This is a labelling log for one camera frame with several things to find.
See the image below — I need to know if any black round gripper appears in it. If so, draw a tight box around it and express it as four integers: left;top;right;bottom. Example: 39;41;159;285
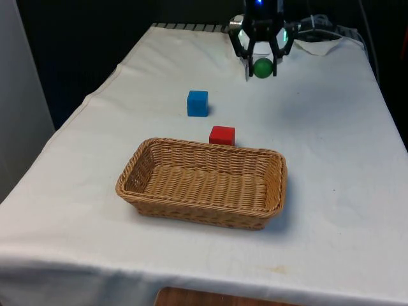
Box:
228;0;300;81

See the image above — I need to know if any blue cube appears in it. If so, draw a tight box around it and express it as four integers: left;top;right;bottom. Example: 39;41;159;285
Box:
186;90;210;117

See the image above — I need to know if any green ball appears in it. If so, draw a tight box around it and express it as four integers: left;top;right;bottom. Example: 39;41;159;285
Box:
252;57;275;79

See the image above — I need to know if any red cube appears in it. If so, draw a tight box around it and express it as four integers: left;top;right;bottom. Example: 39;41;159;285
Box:
208;126;237;147

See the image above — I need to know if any wicker basket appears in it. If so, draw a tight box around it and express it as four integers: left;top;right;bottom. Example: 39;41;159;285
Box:
115;137;289;231

